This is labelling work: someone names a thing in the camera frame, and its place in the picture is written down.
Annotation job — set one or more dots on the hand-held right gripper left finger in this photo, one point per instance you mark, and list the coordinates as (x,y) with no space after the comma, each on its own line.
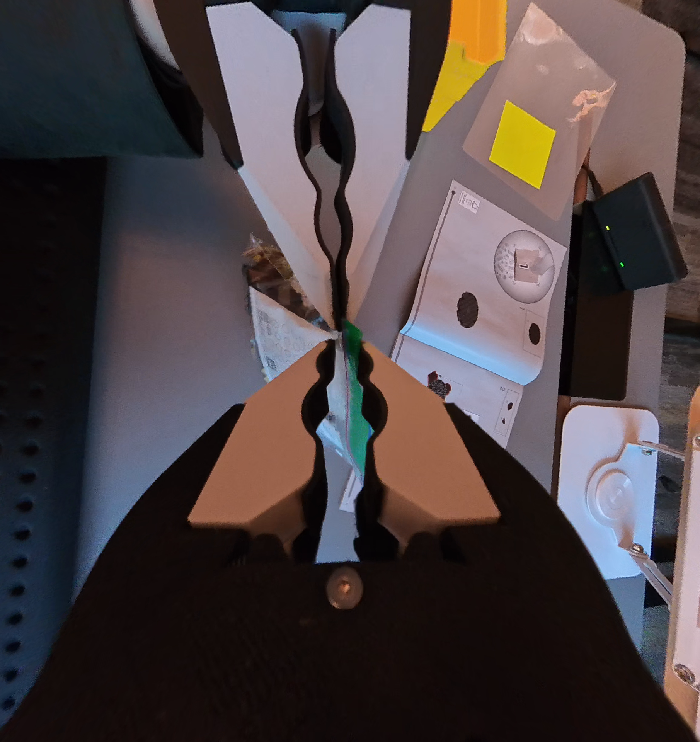
(257,464)

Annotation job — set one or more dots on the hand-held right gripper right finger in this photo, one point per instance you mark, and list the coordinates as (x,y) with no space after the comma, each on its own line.
(437,464)

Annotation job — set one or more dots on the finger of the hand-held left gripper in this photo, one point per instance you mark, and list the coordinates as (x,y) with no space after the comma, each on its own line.
(257,116)
(379,116)

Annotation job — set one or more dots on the clear zip bag green seal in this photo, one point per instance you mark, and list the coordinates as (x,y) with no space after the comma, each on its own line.
(358,417)

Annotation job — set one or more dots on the pile of small toy bricks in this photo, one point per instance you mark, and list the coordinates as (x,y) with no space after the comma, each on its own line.
(268,272)

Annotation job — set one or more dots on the yellow plastic bin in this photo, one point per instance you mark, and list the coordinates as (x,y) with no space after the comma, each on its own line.
(454,81)

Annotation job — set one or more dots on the clear plastic sleeve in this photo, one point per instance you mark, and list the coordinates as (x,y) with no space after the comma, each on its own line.
(535,69)

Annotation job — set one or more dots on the yellow sticky note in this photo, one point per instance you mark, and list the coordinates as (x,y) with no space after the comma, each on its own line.
(521,145)

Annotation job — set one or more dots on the open instruction booklet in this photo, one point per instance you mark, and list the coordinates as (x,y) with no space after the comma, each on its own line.
(471,243)

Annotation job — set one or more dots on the white document stand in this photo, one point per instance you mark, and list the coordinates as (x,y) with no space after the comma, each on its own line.
(605,464)

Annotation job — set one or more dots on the black perforated chair armrest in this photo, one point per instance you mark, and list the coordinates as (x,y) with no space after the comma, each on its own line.
(31,406)

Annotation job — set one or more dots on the black box with green lights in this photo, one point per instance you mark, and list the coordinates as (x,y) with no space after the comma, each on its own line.
(639,232)

